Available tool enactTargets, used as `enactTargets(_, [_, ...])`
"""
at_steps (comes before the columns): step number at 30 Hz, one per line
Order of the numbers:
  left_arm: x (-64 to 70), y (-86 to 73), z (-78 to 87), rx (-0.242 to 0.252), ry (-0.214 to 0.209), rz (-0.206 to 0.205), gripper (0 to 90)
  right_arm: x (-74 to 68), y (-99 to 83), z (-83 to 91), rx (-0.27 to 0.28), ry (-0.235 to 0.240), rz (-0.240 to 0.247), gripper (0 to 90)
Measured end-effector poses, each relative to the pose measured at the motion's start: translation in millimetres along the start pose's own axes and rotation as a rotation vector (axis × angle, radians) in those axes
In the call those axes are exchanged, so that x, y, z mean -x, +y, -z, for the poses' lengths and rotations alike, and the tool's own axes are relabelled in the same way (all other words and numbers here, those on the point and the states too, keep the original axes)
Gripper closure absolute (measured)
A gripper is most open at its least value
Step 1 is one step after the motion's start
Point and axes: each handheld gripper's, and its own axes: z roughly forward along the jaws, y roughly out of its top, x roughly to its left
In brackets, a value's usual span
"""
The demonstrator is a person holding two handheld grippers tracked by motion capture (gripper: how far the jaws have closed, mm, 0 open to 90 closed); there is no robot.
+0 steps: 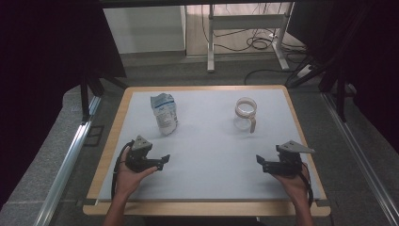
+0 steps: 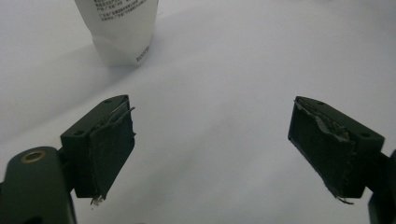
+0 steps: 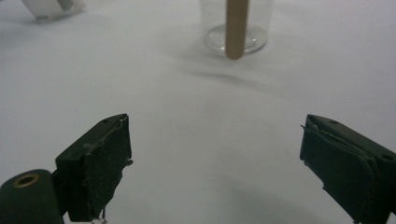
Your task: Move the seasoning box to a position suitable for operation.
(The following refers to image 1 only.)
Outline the black floor cable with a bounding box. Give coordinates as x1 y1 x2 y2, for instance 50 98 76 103
244 68 295 86

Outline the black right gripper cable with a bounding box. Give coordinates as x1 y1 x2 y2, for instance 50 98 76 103
297 162 314 208

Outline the light grey table mat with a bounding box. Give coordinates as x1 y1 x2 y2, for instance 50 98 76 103
98 89 323 202

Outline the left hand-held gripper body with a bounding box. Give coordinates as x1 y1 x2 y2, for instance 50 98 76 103
125 135 158 173

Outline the person's right hand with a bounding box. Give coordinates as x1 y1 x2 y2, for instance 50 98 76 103
272 166 311 203

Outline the black stand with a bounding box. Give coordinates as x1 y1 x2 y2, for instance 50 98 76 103
79 71 129 124
284 53 350 123

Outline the black floor bracket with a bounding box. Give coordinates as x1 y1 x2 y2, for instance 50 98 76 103
82 124 105 148

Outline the black curtain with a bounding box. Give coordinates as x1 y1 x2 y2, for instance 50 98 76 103
286 0 399 155
0 0 127 210

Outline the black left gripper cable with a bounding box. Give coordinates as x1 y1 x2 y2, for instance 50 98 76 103
110 140 135 201

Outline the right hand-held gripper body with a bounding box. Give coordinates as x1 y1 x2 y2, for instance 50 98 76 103
266 139 315 179

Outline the white cabinet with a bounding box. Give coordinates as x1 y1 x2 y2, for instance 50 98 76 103
103 6 186 55

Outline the person's left hand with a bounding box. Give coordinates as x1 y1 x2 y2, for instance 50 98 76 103
116 147 158 199

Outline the white desk frame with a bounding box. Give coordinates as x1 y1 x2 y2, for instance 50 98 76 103
206 3 295 73

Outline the white power strip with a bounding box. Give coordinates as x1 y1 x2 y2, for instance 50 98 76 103
295 63 313 79

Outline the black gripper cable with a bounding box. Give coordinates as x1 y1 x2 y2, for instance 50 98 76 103
110 140 135 201
297 162 314 208

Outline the white and blue plastic bag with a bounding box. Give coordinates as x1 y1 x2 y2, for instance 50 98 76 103
150 92 179 137

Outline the aluminium rail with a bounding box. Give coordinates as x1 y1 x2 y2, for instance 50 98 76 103
33 95 102 226
322 92 399 226

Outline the coil of black cables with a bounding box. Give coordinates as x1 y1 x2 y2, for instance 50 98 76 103
246 36 271 51

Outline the wooden table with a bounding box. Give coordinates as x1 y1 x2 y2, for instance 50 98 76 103
82 84 332 218

